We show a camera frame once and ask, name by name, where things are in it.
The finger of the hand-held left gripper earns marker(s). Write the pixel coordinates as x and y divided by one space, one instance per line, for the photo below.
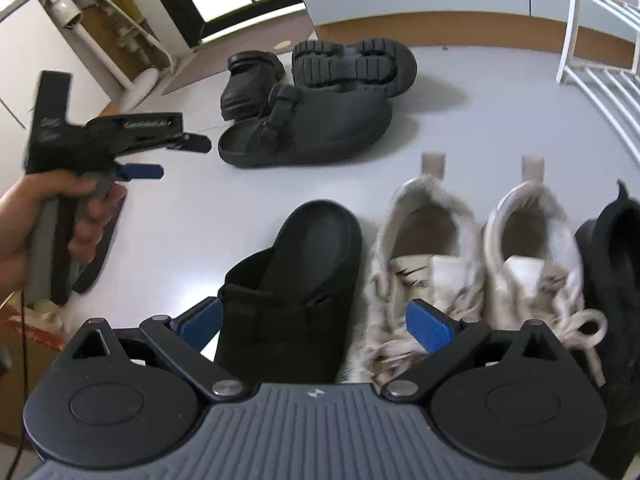
142 172
192 143

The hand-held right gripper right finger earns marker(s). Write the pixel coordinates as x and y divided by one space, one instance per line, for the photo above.
430 325

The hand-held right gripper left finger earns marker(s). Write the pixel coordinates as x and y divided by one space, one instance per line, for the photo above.
200 325

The white printed sneaker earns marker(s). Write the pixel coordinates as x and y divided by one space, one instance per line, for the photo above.
400 310
530 280

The glossy black chunky clog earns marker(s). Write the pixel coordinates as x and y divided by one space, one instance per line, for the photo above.
245 90

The black platform clog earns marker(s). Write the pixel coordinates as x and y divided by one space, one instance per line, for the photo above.
325 125
350 67

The black lace-up sneaker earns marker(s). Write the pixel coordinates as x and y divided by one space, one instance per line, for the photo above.
615 270

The white metal shoe rack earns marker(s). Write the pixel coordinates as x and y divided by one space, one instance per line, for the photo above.
567 35

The person's left hand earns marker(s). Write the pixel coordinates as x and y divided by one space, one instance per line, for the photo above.
20 230

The white standing fan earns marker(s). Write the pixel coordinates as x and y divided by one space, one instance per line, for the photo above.
142 87

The worn cardboard box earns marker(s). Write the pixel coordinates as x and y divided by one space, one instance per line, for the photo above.
30 340

